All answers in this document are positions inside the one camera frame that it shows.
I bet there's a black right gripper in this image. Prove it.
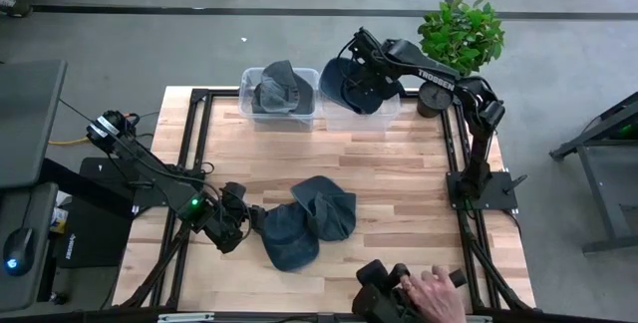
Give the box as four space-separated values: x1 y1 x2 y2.
350 45 406 101

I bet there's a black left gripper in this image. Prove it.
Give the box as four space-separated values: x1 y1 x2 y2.
201 201 268 255

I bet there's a dark navy cap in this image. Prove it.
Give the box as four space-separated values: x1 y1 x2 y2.
260 200 321 273
318 57 406 116

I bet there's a blue denim cap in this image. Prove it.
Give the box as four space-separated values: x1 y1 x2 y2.
290 174 358 243

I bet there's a grey-blue washed cap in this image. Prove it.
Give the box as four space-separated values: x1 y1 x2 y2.
250 59 316 118

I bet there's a clear plastic container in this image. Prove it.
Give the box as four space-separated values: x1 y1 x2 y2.
237 66 321 133
318 87 403 133

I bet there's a black plant pot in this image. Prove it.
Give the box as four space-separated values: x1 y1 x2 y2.
416 81 455 120

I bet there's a green leafy plant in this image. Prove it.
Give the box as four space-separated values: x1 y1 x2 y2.
417 0 506 78

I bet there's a person's hand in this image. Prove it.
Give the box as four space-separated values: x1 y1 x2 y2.
399 264 468 323

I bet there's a dark grey desk tray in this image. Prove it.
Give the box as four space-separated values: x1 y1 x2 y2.
0 181 60 313

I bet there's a black computer mouse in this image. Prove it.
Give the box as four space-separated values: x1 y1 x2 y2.
2 226 37 278

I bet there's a black metal stand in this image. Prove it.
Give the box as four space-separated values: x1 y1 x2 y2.
548 91 638 256

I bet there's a grey desk top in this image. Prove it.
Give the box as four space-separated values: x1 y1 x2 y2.
0 58 69 190

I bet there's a person's shoe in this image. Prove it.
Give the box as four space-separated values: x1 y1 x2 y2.
0 0 34 19

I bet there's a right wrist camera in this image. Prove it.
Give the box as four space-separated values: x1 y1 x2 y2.
351 26 383 55

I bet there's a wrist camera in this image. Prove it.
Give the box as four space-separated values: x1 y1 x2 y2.
351 26 383 55
220 181 248 208

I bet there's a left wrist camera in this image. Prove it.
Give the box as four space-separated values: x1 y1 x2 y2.
220 181 248 208

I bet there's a silver metal bracket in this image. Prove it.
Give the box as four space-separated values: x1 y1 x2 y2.
157 312 216 323

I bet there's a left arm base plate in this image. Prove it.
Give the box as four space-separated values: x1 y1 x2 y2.
78 157 152 210

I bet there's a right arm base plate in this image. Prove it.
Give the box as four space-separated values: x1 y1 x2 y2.
446 169 520 211

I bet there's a yellow floor cable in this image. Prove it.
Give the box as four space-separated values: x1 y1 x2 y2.
47 135 92 147

